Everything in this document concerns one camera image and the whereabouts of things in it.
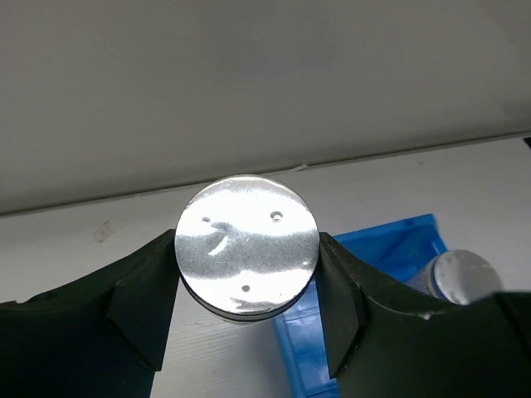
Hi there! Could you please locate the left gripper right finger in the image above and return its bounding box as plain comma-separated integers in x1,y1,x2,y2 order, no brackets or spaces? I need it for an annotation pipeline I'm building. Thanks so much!
315,233,530,397

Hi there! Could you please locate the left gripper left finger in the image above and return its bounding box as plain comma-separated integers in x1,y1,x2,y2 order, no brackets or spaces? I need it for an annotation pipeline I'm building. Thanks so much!
1,230,179,397

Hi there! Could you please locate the silver-cap blue-label shaker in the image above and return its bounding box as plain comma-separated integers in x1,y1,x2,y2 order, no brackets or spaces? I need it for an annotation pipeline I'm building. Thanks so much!
406,250,504,305
174,175,319,323

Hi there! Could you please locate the blue three-compartment plastic bin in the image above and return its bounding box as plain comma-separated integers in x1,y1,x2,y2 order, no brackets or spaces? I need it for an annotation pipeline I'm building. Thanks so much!
271,213,449,398

